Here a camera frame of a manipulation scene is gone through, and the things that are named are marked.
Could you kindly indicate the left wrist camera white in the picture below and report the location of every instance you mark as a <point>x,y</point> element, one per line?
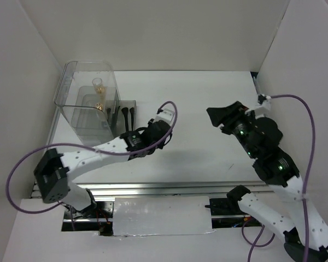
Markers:
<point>165,115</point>

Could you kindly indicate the clear acrylic organizer box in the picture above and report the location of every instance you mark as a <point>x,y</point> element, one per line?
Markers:
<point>88,98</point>

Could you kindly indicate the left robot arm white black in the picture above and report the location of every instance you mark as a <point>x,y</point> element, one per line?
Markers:
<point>56,172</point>

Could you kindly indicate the black makeup brush angled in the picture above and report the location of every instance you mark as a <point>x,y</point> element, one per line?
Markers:
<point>124,111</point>

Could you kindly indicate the black makeup brush orange tip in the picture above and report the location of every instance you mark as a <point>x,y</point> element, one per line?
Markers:
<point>132,113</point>

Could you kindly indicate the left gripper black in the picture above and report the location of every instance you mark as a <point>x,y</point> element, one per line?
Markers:
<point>160,145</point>

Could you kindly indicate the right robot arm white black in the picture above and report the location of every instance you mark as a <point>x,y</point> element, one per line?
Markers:
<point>303,232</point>

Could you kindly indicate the small beige bottle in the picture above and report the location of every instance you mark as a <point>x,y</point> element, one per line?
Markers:
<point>101,107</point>

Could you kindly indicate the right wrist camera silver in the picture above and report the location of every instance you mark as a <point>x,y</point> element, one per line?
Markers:
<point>263,106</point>

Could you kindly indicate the white foil cover plate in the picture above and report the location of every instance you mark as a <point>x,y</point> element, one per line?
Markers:
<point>169,215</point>

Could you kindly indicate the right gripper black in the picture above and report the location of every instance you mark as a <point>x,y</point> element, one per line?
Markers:
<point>225,113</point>

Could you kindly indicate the aluminium front rail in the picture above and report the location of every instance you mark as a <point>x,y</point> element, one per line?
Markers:
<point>113,190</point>

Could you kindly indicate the thin black eyeliner pencil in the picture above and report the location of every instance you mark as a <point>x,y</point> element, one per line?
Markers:
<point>116,116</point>

